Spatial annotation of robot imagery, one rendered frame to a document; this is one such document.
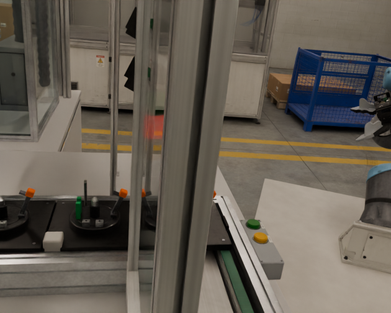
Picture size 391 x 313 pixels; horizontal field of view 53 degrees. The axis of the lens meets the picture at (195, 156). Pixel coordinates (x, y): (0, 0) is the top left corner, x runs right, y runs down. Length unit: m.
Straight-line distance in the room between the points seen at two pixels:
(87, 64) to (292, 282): 4.33
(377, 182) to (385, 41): 9.69
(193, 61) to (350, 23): 10.33
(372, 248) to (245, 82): 4.10
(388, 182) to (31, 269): 1.07
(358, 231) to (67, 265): 0.84
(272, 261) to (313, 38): 9.29
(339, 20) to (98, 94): 6.77
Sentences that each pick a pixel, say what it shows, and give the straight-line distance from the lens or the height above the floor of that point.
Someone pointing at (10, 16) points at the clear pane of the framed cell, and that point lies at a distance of 1.91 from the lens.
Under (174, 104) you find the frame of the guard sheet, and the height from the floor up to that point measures 1.55.
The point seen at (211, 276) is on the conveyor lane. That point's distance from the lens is 1.08.
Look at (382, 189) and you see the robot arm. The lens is 1.37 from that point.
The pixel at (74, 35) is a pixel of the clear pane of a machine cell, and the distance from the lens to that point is 5.13.
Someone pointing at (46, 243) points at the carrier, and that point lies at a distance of 1.07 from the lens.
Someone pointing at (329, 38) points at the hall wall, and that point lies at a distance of 10.37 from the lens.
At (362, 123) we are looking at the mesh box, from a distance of 5.77.
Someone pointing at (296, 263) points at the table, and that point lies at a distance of 1.29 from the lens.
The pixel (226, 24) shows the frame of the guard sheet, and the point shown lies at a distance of 0.20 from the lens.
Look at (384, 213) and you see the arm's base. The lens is 1.33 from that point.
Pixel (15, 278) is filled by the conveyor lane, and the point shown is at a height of 0.92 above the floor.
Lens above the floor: 1.61
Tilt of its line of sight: 23 degrees down
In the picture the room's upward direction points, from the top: 6 degrees clockwise
